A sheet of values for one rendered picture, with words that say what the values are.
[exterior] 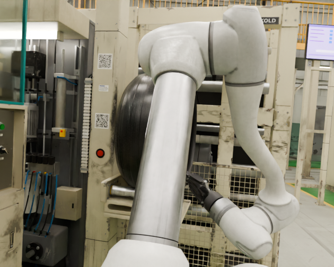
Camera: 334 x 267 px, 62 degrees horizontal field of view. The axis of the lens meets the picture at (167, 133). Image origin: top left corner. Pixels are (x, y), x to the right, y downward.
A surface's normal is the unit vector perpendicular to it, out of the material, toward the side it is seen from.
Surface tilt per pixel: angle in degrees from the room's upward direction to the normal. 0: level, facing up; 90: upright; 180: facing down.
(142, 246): 19
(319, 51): 90
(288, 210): 94
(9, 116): 90
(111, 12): 90
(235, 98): 119
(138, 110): 72
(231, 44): 104
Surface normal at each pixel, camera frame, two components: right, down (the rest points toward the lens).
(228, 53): -0.11, 0.36
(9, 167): 0.98, 0.07
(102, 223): -0.21, 0.04
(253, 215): 0.12, -0.87
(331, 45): 0.02, 0.05
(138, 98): -0.15, -0.46
